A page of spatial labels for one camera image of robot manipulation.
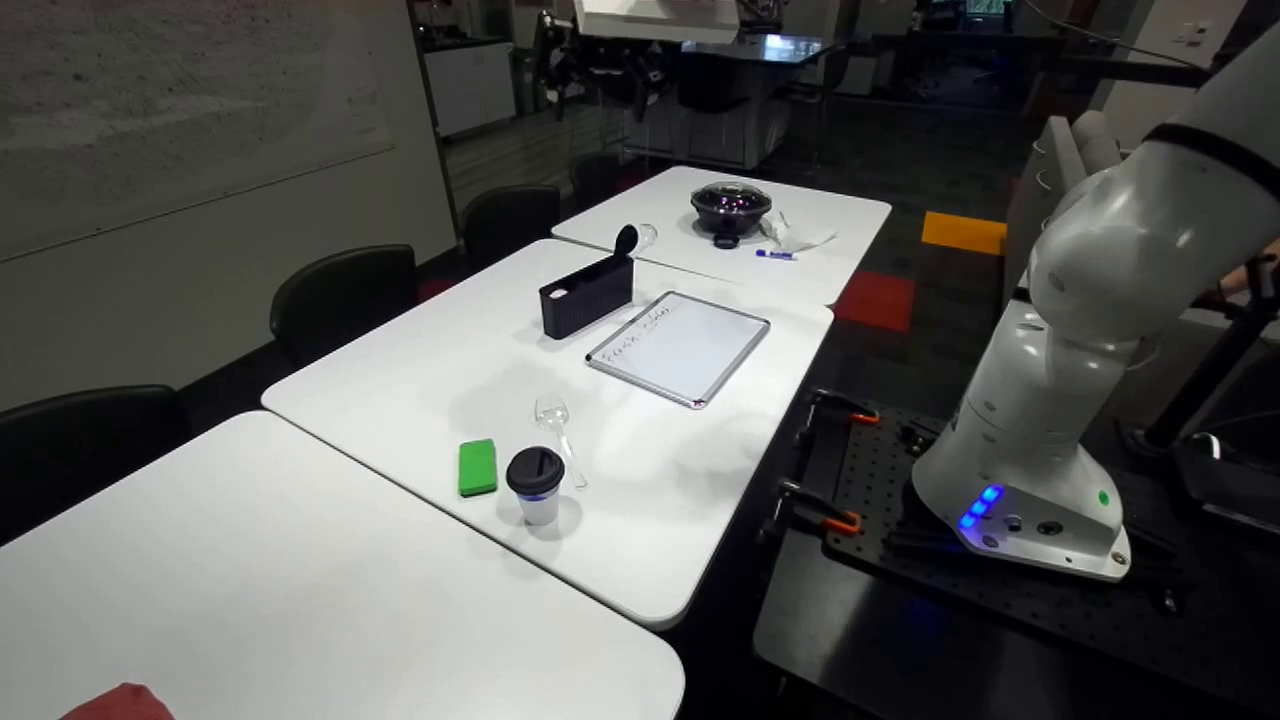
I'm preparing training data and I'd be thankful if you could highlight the small framed whiteboard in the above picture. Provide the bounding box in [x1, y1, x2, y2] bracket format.
[582, 287, 775, 413]

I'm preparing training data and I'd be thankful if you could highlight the black rectangular holder box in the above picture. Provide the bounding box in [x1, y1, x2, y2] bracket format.
[537, 250, 635, 345]

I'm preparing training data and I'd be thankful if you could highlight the clear drinking glass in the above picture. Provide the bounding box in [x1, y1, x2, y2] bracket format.
[533, 391, 578, 464]

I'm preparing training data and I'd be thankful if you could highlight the cup with black lid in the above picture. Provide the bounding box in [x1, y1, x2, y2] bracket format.
[504, 445, 566, 534]

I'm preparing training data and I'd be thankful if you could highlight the black bowl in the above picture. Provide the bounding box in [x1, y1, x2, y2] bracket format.
[686, 181, 775, 250]

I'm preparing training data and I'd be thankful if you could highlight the black office chair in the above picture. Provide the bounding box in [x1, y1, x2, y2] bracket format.
[0, 379, 191, 538]
[454, 181, 566, 265]
[266, 239, 420, 369]

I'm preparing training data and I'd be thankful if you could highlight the green rectangular block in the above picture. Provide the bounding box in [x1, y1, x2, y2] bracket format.
[454, 436, 499, 503]

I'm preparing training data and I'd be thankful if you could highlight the red floor mat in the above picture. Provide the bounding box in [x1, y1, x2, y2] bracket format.
[831, 268, 923, 341]

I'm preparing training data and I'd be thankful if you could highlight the dark topped background desk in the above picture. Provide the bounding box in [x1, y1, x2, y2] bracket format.
[566, 26, 831, 172]

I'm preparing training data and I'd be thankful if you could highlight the white cabinet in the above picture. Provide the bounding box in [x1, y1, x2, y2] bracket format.
[420, 35, 521, 139]

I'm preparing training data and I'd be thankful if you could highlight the yellow floor mat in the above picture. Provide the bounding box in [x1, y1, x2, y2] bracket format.
[917, 206, 1013, 261]

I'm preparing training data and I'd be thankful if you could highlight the red cloth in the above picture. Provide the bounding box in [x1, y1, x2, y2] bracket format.
[57, 679, 176, 720]

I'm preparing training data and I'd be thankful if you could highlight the orange handled clamp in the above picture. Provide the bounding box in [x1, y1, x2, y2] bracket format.
[775, 474, 869, 545]
[807, 386, 886, 436]

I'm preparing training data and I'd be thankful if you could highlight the large wall whiteboard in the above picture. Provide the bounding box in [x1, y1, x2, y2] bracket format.
[0, 0, 401, 265]

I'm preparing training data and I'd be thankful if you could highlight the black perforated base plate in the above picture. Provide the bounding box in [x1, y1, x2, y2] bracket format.
[778, 383, 1280, 715]

